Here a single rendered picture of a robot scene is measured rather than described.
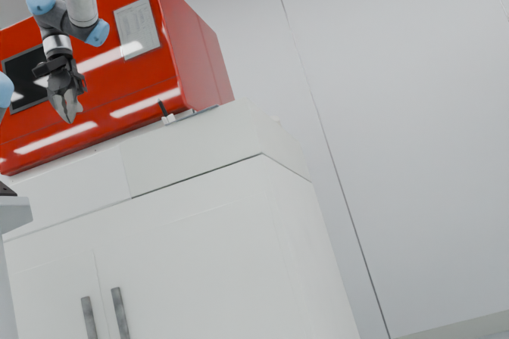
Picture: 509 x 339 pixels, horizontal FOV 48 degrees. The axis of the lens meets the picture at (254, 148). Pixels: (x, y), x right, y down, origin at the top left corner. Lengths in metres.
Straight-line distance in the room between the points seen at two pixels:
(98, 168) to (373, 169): 2.19
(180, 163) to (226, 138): 0.13
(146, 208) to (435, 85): 2.39
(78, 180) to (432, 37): 2.54
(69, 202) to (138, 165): 0.21
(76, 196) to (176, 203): 0.28
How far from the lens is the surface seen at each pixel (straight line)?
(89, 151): 2.28
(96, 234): 1.49
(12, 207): 1.23
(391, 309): 3.40
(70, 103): 1.64
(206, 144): 1.39
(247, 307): 1.33
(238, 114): 1.37
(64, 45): 1.71
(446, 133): 3.45
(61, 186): 1.56
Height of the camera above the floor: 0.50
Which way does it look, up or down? 14 degrees up
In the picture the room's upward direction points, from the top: 16 degrees counter-clockwise
